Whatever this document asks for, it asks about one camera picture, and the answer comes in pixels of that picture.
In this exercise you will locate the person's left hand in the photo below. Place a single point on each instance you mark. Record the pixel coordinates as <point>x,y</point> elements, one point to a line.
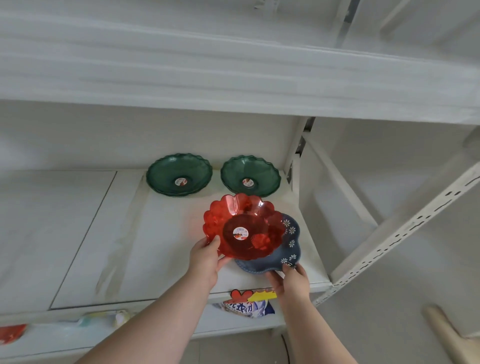
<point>204,260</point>

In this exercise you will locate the person's right hand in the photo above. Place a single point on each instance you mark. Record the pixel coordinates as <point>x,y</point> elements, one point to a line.
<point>293,283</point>

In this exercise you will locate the person's left thumb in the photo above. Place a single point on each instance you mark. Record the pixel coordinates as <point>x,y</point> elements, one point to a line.
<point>213,243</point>

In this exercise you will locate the person's right thumb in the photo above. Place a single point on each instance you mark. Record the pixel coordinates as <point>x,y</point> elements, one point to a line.
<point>285,270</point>

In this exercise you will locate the blue floral ceramic plate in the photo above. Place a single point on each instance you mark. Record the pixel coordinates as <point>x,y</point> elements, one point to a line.
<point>285,247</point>

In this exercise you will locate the red scalloped plastic bowl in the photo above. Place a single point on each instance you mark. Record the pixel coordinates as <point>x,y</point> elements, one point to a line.
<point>243,227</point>

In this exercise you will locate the person's left forearm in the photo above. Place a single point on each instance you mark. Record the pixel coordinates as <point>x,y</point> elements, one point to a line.
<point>150,322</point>

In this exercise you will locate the person's right forearm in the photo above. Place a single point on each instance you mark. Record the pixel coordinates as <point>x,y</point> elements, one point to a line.
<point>315,332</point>

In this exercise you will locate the red and yellow shelf tag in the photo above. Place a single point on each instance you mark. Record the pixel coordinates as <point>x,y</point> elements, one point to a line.
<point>252,294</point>

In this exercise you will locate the blue and white packet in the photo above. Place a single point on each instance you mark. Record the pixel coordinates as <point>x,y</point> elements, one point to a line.
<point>248,308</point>

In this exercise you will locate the green scalloped plastic bowl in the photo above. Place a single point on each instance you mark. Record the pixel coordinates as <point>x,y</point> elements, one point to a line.
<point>179,174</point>
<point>250,176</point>

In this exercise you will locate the white metal shelf rack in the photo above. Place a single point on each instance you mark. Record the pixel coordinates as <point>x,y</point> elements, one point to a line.
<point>240,112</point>

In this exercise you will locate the pale pastel shelf tag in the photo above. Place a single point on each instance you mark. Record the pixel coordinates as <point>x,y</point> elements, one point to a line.
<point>103,318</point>

